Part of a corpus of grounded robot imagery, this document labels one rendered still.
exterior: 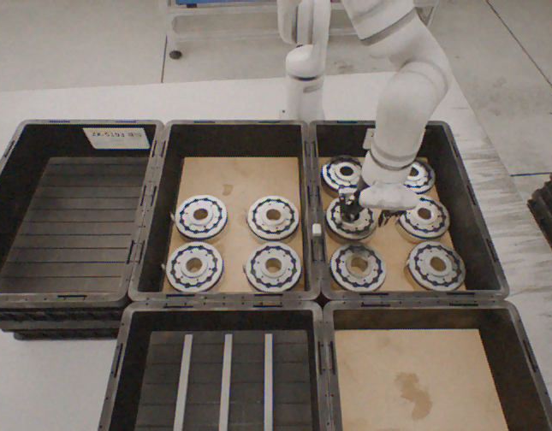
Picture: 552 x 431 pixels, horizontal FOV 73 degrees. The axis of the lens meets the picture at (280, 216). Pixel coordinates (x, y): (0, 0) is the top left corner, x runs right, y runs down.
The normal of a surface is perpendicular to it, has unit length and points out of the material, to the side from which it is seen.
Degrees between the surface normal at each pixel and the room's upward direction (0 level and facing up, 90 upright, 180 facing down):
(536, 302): 0
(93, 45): 0
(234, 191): 0
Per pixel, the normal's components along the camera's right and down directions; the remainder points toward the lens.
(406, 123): -0.35, 0.88
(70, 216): 0.02, -0.55
